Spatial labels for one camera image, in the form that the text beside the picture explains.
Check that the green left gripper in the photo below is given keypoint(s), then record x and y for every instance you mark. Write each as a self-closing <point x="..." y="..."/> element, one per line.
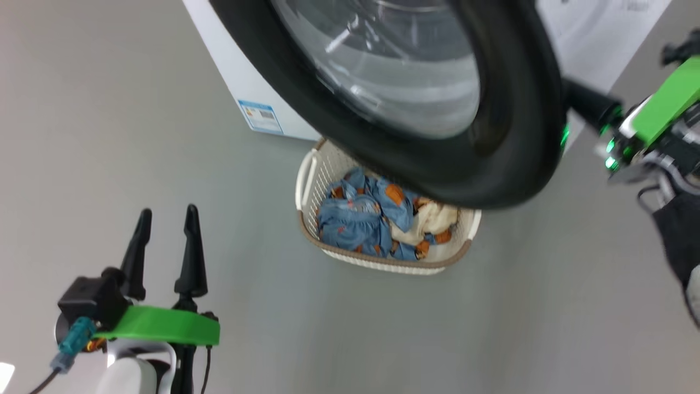
<point x="158" y="325"/>

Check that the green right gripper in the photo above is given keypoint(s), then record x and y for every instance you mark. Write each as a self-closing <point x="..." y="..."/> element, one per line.
<point x="667" y="109"/>

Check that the black glass washing machine door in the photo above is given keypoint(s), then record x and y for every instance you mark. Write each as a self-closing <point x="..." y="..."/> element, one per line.
<point x="514" y="109"/>

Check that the blue patterned garment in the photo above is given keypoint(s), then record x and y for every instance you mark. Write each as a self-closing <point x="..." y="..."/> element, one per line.
<point x="350" y="219"/>

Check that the cream cloth garment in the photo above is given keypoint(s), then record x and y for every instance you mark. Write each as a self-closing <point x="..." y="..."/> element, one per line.
<point x="432" y="219"/>

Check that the cream perforated laundry basket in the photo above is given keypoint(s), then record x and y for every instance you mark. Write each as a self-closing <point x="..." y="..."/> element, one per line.
<point x="328" y="164"/>

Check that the white front-load washing machine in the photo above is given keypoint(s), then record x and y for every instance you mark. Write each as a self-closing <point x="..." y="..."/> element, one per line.
<point x="235" y="65"/>

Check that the blue energy label sticker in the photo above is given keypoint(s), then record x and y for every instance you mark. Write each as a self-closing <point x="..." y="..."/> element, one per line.
<point x="261" y="117"/>

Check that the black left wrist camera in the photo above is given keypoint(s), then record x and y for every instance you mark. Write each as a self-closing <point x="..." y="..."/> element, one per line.
<point x="93" y="298"/>

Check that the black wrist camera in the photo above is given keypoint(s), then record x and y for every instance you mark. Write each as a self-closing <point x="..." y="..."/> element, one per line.
<point x="681" y="49"/>
<point x="93" y="298"/>

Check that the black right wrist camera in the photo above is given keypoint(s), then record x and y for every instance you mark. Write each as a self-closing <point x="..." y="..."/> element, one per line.
<point x="681" y="49"/>

